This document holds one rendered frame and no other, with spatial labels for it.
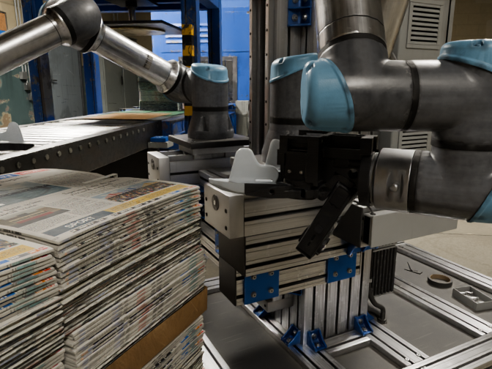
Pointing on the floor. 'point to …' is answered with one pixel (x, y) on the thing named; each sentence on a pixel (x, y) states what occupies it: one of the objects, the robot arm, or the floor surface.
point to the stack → (96, 268)
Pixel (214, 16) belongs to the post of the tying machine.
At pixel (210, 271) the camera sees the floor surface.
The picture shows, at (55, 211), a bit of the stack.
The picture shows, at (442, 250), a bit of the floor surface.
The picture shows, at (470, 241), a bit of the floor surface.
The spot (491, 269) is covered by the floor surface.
